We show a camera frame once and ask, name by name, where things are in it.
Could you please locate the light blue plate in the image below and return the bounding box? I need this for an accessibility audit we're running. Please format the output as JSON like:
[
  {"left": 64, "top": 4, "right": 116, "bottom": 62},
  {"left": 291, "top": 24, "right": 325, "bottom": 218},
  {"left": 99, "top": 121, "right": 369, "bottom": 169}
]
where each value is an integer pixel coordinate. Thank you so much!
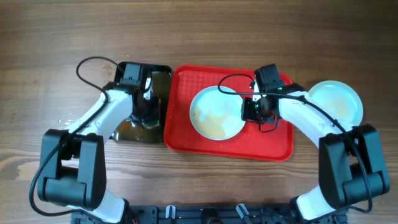
[
  {"left": 189, "top": 86, "right": 246, "bottom": 141},
  {"left": 308, "top": 80, "right": 364, "bottom": 126}
]

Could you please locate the light blue plate bottom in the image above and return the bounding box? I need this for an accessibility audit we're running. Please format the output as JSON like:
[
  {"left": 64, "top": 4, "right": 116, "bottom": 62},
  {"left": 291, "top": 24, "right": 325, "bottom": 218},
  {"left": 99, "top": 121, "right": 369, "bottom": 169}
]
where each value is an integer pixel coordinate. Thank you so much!
[{"left": 308, "top": 80, "right": 364, "bottom": 126}]

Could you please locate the green yellow sponge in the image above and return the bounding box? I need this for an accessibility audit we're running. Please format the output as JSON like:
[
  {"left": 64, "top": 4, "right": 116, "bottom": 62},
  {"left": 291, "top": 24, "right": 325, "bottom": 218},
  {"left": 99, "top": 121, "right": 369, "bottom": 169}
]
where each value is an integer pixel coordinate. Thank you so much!
[{"left": 143, "top": 119, "right": 160, "bottom": 128}]

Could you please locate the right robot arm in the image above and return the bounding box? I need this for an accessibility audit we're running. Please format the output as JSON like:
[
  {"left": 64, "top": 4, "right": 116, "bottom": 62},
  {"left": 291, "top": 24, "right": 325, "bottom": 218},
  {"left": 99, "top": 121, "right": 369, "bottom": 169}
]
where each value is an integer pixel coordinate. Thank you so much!
[{"left": 243, "top": 81, "right": 390, "bottom": 223}]

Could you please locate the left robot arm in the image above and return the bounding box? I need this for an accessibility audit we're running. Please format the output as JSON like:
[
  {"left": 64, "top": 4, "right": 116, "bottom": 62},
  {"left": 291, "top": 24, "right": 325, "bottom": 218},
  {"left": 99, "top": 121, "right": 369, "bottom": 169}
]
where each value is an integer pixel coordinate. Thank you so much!
[{"left": 29, "top": 83, "right": 161, "bottom": 223}]

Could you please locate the black water tray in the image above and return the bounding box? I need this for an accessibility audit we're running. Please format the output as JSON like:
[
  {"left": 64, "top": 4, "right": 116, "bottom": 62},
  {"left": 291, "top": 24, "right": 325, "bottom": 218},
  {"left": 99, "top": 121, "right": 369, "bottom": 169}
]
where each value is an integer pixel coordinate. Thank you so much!
[{"left": 111, "top": 62, "right": 172, "bottom": 143}]

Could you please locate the red plastic serving tray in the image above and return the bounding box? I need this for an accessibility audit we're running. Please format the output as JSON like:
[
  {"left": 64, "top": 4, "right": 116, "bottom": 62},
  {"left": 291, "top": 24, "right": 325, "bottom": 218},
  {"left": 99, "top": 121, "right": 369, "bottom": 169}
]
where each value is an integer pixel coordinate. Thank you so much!
[{"left": 164, "top": 65, "right": 294, "bottom": 162}]

